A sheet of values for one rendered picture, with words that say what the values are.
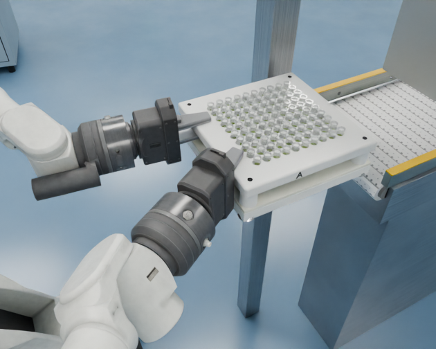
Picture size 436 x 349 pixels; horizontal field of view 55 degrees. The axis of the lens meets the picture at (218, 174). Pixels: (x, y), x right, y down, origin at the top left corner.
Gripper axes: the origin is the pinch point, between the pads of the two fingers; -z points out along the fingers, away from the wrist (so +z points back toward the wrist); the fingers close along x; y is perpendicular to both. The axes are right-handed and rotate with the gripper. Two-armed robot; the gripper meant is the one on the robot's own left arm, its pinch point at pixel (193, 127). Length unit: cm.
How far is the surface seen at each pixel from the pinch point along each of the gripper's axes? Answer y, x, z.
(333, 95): -12.6, 9.9, -36.3
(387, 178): 14.8, 8.9, -30.7
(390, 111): -4.9, 11.8, -46.5
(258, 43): -15.7, -4.4, -18.4
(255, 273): -12, 72, -20
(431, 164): 13.9, 9.7, -41.2
